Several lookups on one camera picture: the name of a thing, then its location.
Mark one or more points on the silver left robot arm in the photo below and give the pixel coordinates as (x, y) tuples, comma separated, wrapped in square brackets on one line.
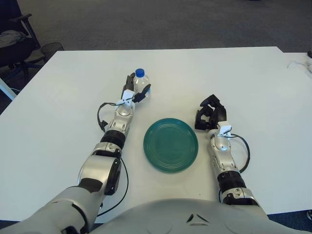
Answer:
[(102, 168)]

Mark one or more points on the black office chair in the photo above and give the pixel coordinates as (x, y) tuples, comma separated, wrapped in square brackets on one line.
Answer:
[(14, 53)]

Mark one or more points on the black mesh waste bin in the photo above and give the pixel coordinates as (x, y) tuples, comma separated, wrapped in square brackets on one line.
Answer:
[(52, 50)]

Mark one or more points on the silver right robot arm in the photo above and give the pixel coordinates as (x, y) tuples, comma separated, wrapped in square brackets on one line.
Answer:
[(223, 165)]

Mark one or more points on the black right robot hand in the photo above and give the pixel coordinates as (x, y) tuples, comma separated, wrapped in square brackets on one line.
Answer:
[(220, 112)]

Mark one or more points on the white desk frame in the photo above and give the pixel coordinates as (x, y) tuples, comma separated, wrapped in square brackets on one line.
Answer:
[(7, 89)]

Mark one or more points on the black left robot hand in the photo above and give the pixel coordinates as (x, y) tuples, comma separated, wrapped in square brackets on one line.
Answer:
[(128, 84)]

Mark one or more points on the clear bottle blue cap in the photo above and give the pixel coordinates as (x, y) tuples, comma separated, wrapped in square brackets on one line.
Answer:
[(141, 81)]

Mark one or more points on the green round plate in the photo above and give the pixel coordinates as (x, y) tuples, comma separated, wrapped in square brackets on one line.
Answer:
[(170, 146)]

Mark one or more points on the silver robot torso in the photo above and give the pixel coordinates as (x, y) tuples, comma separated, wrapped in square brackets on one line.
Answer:
[(170, 219)]

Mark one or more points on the grey cloth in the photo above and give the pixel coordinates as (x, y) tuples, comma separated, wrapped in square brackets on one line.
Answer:
[(9, 37)]

